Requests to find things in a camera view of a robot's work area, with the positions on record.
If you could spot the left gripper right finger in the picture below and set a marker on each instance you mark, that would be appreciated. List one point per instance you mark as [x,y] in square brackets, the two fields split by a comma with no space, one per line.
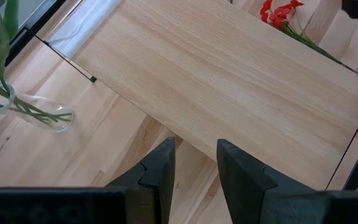
[244,186]

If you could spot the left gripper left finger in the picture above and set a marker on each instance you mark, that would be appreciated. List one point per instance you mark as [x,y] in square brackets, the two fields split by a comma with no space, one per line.
[163,168]

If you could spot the large red flower bunch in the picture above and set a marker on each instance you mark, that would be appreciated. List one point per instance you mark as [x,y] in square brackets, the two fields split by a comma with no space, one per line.
[278,14]

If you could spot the wooden conveyor board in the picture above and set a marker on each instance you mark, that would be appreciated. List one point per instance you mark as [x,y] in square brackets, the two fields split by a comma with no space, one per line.
[213,77]

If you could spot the clear glass vase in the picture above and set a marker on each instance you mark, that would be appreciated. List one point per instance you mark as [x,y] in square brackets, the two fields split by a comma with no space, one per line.
[59,123]

